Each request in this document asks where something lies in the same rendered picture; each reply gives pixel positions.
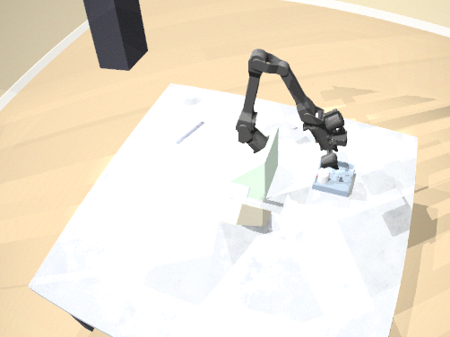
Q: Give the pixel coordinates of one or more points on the white cylinder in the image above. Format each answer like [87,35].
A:
[323,175]

